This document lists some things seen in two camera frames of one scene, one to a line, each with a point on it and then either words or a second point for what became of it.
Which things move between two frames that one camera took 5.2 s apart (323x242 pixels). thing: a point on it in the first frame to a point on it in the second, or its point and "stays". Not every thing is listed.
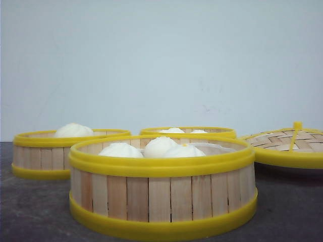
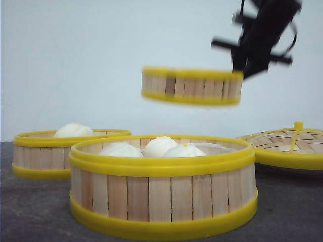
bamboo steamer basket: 40,155 stays
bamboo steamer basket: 190,131 to 190,85
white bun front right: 183,150 stays
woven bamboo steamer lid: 294,147 stays
